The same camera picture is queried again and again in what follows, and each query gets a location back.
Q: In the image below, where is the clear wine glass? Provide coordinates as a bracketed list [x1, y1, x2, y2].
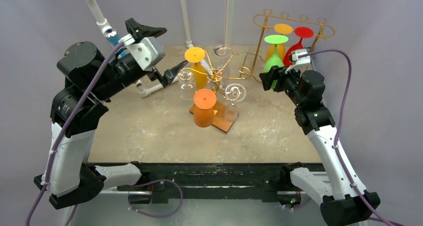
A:
[213, 45, 232, 69]
[178, 70, 197, 100]
[224, 83, 246, 122]

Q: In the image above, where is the green plastic wine glass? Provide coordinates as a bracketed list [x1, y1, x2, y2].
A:
[263, 34, 289, 73]

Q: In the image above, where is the yellow wine glass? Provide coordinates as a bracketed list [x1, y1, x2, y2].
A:
[265, 23, 293, 61]
[185, 47, 208, 90]

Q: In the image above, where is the orange plastic wine glass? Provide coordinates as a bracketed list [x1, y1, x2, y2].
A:
[194, 89, 217, 128]

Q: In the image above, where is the gold scroll glass tree stand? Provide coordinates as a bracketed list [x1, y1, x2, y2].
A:
[178, 46, 252, 93]

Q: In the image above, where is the yellow wine glass front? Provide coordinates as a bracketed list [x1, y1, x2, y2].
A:
[265, 23, 293, 61]

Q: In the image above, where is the red plastic wine glass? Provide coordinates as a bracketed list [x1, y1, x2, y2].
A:
[283, 26, 314, 66]

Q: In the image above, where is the gold wire wine glass rack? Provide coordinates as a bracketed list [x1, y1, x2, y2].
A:
[238, 9, 336, 82]

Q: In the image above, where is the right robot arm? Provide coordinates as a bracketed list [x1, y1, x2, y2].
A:
[259, 66, 381, 226]

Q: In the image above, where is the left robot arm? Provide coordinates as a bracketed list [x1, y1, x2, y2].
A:
[34, 18, 187, 210]

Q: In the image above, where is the white PVC pipe frame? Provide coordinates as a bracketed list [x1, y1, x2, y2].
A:
[85, 0, 221, 98]

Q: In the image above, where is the blue faucet handle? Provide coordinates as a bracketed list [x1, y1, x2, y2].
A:
[103, 28, 127, 58]

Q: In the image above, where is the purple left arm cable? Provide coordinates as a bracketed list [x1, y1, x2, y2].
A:
[25, 42, 125, 226]

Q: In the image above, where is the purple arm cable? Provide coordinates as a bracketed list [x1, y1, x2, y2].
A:
[299, 49, 407, 226]
[25, 42, 125, 226]

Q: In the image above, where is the black table front rail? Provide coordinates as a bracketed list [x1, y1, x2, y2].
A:
[115, 162, 326, 205]

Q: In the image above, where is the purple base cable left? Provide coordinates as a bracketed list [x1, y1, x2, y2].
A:
[128, 179, 184, 219]

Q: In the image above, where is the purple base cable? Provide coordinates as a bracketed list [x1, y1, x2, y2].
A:
[128, 179, 184, 219]
[281, 195, 313, 212]

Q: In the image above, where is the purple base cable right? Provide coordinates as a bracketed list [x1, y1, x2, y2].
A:
[281, 195, 313, 212]

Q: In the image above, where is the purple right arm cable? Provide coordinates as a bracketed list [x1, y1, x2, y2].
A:
[299, 49, 407, 226]

